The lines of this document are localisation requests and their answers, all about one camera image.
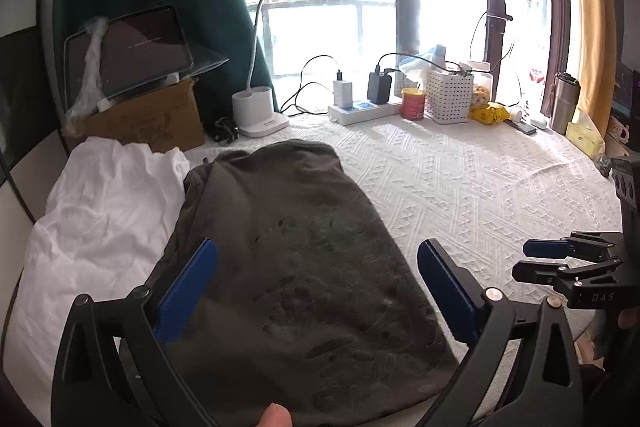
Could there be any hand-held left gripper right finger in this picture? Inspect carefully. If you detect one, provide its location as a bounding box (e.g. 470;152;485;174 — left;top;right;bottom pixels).
416;237;586;427

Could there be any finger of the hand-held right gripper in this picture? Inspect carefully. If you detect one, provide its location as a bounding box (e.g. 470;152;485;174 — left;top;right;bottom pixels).
522;231;623;262
511;257;623;293

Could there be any clear snack jar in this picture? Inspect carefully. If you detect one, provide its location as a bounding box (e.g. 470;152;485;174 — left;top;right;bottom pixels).
467;61;495;110

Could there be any yellow snack bag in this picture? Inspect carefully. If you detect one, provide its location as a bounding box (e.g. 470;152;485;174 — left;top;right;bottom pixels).
469;103;511;125

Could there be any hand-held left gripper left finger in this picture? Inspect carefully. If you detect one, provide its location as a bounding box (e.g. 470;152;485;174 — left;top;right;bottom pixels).
50;237;221;427

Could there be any person's right hand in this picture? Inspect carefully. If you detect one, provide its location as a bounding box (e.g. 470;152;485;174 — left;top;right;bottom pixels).
580;307;640;365

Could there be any yellow tissue box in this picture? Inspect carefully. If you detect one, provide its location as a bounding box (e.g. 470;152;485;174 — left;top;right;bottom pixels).
565;107;607;158

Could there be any white desk lamp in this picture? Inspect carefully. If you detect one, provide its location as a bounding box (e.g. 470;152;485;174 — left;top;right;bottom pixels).
231;0;316;138

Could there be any white cloth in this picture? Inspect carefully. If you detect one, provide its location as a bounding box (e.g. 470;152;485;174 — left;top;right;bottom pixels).
5;137;193;408

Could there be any white charger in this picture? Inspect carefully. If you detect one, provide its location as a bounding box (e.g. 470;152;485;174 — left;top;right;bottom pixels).
332;77;353;108

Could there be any person's left hand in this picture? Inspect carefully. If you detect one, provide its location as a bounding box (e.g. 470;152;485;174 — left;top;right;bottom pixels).
250;402;293;427

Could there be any dark grey t-shirt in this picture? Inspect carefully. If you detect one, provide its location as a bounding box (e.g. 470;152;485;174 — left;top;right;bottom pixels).
160;139;461;427

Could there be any black charger cable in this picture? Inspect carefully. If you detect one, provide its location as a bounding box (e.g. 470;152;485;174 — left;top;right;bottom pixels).
280;56;346;114
375;52;463;75

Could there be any grey tablet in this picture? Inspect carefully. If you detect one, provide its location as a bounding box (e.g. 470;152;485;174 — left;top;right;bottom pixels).
62;5;231;100

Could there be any blue tissue pack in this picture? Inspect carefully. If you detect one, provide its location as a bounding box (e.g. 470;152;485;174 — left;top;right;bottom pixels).
400;44;448;82

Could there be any white printed mug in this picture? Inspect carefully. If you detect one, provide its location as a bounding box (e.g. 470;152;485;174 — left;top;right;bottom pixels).
606;117;632;142

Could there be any red can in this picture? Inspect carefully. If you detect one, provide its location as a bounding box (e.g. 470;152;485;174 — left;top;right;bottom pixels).
401;88;428;120

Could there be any steel tumbler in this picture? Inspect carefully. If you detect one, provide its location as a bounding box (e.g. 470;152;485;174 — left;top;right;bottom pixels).
549;72;581;135

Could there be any black remote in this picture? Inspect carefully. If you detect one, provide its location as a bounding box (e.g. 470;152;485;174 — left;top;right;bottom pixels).
505;118;538;136

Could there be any yellow curtain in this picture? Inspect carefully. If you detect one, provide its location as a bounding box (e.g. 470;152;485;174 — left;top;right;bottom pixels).
557;0;621;132

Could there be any black charger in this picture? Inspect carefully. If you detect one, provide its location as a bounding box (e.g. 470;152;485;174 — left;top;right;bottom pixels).
366;71;392;105

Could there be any black coiled cable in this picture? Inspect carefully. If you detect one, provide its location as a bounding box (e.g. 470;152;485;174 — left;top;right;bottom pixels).
212;117;241;142

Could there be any white textured blanket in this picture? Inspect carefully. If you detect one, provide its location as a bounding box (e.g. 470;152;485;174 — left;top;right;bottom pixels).
115;109;626;427

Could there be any clear plastic wrap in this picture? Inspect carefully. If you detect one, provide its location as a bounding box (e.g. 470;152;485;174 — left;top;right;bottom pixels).
62;17;108;138

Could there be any black hanging cable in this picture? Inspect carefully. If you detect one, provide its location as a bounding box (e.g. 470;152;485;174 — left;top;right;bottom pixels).
470;9;516;102

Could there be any white power strip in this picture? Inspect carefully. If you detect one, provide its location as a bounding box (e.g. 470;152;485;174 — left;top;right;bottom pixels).
327;101;403;125

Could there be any white perforated basket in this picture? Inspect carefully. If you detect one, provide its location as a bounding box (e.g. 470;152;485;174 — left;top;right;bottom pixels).
424;69;475;125

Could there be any cardboard box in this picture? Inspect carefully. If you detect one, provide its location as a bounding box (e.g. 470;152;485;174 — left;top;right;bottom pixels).
62;77;207;154

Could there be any black printed box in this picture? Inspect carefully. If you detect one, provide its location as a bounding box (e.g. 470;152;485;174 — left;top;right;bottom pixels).
612;61;640;118

